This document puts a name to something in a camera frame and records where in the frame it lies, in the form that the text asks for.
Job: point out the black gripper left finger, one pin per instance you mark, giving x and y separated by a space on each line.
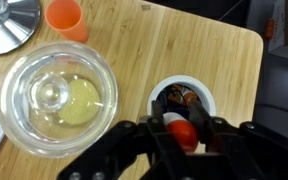
157 111

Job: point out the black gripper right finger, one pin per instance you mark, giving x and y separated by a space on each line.
197 113

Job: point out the white salt cellar orange cap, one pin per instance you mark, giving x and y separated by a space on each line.
184 133

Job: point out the clear glass jar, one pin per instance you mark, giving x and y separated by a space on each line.
114 100

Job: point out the clear glass jar lid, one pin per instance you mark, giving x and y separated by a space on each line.
49 91

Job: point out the white cardboard carton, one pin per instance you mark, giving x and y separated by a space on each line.
284 30

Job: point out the small orange plastic cup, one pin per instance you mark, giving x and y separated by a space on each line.
67 16

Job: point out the round steel lid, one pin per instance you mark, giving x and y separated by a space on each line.
14 26

